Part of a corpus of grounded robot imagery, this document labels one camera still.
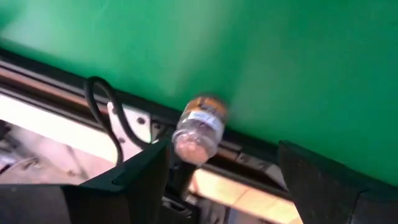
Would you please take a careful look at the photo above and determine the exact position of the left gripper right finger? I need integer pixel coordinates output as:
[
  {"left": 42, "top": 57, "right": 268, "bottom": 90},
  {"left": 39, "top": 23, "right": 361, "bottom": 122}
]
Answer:
[{"left": 278, "top": 139, "right": 369, "bottom": 224}]

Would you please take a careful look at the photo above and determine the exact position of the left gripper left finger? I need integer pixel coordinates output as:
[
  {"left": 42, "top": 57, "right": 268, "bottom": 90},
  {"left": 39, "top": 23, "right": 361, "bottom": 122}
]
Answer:
[{"left": 62, "top": 138, "right": 171, "bottom": 224}]

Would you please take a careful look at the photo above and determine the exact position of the cork stoppered saffron jar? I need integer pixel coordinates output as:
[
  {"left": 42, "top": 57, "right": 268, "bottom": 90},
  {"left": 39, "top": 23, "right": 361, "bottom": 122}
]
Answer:
[{"left": 171, "top": 94, "right": 229, "bottom": 166}]

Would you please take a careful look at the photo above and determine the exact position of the metal bracket plate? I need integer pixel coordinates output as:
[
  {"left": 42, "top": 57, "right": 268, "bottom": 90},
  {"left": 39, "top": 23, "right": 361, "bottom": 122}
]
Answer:
[{"left": 106, "top": 101, "right": 164, "bottom": 153}]

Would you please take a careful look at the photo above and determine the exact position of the black cable loop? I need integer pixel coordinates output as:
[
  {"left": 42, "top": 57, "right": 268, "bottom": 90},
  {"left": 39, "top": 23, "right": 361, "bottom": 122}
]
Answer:
[{"left": 83, "top": 75, "right": 152, "bottom": 166}]

